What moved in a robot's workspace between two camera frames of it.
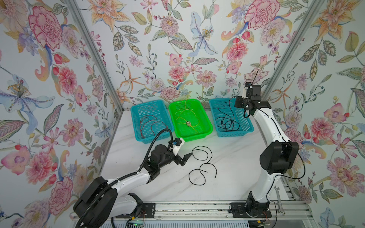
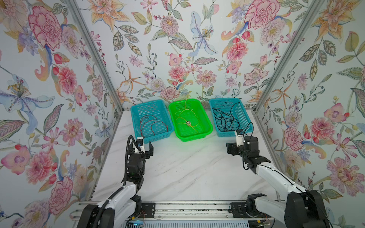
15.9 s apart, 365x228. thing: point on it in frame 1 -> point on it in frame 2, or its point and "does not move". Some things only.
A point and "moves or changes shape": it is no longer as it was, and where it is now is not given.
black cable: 228,123 moves or changes shape
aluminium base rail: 242,210 does not move
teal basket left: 149,118 does not move
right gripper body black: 242,103 -> 236,150
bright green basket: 189,119 does not move
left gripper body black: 169,158 -> 146,155
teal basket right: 229,120 does not move
